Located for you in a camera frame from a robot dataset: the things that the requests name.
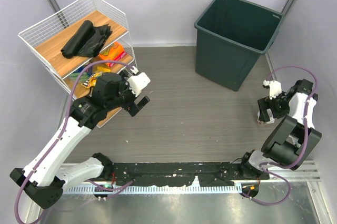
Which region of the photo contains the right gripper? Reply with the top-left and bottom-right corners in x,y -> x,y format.
258,91 -> 291,123

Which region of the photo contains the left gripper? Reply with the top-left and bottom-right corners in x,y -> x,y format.
106,70 -> 150,116

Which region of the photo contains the black trash bag roll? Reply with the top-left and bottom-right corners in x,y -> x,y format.
61,20 -> 113,59

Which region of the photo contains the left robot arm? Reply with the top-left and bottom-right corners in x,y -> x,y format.
10,70 -> 151,209

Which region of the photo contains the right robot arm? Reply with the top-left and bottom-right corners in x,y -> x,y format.
237,79 -> 322,179

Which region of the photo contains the dark green trash bin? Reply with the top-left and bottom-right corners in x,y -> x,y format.
194,0 -> 284,91

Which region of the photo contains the white paper cup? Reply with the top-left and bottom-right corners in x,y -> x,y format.
256,114 -> 266,125

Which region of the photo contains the yellow candy bag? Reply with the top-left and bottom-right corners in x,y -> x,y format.
81,66 -> 111,89

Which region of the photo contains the orange snack box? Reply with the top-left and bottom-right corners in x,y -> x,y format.
98,42 -> 126,61

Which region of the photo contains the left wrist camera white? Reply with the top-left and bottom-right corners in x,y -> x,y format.
127,66 -> 151,97

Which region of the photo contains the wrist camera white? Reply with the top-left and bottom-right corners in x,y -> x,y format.
127,66 -> 151,97
263,80 -> 282,100

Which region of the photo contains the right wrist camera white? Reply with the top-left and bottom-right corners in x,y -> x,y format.
263,80 -> 282,100

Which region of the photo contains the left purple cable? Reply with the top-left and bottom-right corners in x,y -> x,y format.
14,60 -> 135,224

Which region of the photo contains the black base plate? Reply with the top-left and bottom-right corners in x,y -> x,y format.
81,161 -> 271,187

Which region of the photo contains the white wire shelf rack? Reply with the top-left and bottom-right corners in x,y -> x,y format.
17,0 -> 139,129

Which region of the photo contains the white cable duct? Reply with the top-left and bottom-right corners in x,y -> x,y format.
63,183 -> 242,197

